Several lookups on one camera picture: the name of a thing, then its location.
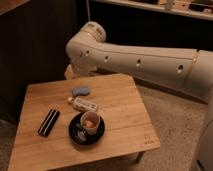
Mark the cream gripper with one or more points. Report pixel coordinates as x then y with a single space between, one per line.
70 74

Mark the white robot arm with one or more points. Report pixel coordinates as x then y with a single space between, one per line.
189 71

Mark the black round plate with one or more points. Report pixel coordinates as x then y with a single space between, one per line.
75 128

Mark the white cup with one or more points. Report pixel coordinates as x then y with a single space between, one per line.
90 122

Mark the black striped case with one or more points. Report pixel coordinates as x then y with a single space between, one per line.
48 123

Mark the metal fork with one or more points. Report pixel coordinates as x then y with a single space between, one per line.
81 132

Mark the metal vertical pole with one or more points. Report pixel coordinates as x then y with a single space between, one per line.
88 9

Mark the wooden shelf rail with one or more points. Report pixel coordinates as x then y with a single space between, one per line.
186 8

